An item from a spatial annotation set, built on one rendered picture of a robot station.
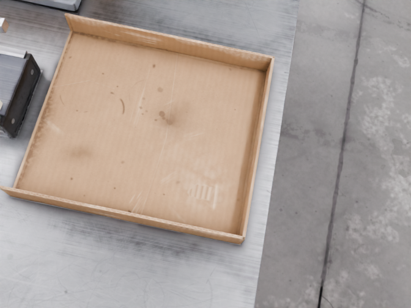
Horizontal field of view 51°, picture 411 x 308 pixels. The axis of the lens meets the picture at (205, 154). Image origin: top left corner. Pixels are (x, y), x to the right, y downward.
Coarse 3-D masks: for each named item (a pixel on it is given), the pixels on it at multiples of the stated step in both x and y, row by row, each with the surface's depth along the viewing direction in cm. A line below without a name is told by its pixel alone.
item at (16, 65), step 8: (0, 56) 56; (8, 56) 56; (0, 64) 56; (8, 64) 56; (16, 64) 56; (24, 64) 56; (0, 72) 55; (8, 72) 55; (16, 72) 55; (0, 80) 55; (8, 80) 55; (16, 80) 55; (0, 88) 55; (8, 88) 55; (16, 88) 55; (0, 96) 54; (8, 96) 54; (8, 104) 54; (0, 112) 53
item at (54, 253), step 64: (0, 0) 65; (128, 0) 66; (192, 0) 67; (256, 0) 68; (0, 192) 55; (256, 192) 57; (0, 256) 52; (64, 256) 53; (128, 256) 54; (192, 256) 54; (256, 256) 55
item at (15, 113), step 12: (0, 48) 57; (12, 48) 57; (24, 72) 56; (36, 72) 60; (24, 84) 57; (24, 96) 58; (12, 108) 55; (24, 108) 58; (0, 120) 54; (12, 120) 56; (0, 132) 57; (12, 132) 56
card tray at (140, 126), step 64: (64, 64) 62; (128, 64) 62; (192, 64) 63; (256, 64) 62; (64, 128) 58; (128, 128) 59; (192, 128) 59; (256, 128) 60; (64, 192) 55; (128, 192) 56; (192, 192) 56
